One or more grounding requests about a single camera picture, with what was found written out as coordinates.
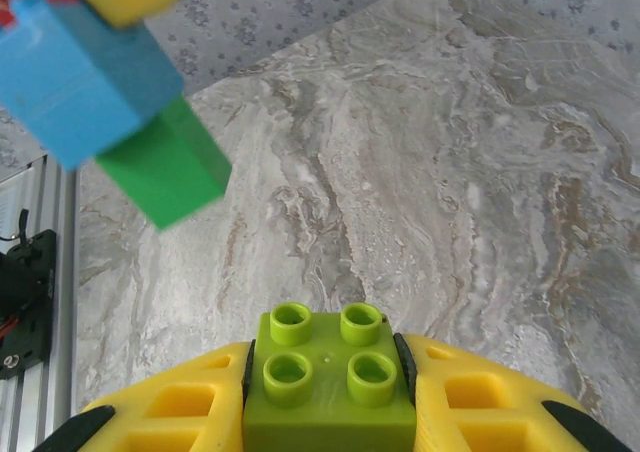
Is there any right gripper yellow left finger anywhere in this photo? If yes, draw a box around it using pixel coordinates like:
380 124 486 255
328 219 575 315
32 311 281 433
44 338 257 452

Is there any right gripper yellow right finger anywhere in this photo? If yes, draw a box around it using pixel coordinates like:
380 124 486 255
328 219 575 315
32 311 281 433
392 331 636 452

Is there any blue two-by-four lego brick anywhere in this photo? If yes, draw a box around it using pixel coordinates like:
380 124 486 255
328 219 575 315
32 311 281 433
12 46 185 172
0 0 166 111

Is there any lime two-by-two lego brick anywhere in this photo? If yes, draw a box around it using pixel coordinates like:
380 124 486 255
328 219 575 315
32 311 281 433
242 301 419 452

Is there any green two-by-two lego brick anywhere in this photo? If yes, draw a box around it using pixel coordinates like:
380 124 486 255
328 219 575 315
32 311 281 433
93 95 233 232

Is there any aluminium mounting rail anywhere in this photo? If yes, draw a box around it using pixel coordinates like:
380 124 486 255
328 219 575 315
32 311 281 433
0 154 80 452

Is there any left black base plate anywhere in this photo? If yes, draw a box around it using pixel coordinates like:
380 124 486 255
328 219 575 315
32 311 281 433
0 229 57 382

